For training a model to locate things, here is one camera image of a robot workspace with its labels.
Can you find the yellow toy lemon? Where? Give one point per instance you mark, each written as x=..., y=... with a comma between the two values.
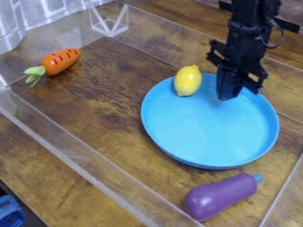
x=187, y=80

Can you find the blue plastic object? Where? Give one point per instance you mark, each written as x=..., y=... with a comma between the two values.
x=12, y=215

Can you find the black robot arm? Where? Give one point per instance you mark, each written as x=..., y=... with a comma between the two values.
x=259, y=12

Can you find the purple toy eggplant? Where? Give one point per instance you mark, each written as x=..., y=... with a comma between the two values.
x=208, y=199

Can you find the clear acrylic enclosure wall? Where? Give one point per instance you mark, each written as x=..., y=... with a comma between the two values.
x=76, y=155

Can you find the orange toy carrot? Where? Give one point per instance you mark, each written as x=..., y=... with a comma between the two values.
x=53, y=64

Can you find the blue round tray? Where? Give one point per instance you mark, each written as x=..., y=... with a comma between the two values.
x=204, y=132

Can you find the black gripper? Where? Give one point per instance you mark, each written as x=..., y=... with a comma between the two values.
x=238, y=60

